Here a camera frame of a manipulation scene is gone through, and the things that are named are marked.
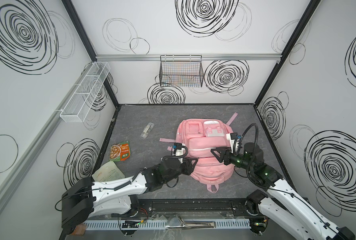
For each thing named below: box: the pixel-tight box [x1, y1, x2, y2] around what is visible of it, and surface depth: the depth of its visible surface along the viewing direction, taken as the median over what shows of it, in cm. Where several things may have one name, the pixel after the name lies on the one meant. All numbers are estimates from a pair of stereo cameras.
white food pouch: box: [91, 161, 125, 182], surface depth 86 cm
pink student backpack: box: [159, 112, 238, 194], surface depth 86 cm
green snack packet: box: [109, 141, 131, 162], surface depth 93 cm
